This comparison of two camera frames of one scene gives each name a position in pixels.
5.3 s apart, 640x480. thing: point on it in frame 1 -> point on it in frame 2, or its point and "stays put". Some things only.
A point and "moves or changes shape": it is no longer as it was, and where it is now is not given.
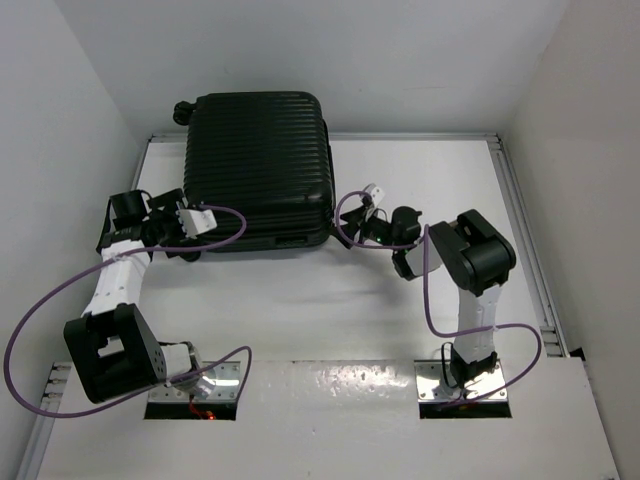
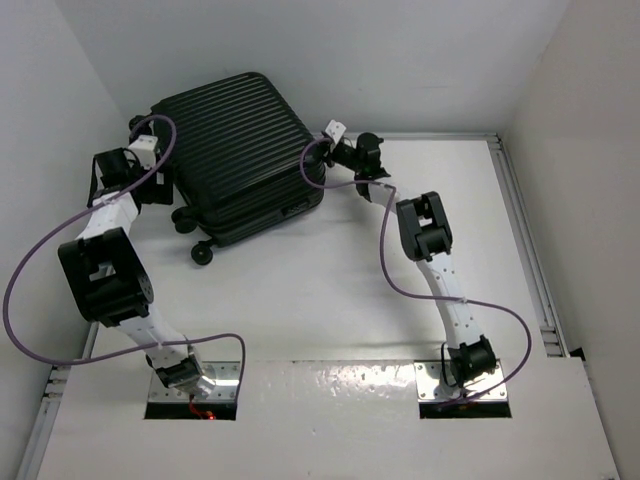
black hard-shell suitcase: (266, 156) moves or changes shape
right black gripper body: (377, 227) -> (345, 154)
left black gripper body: (165, 223) -> (154, 192)
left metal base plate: (227, 376) stays put
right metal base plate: (429, 372) stays put
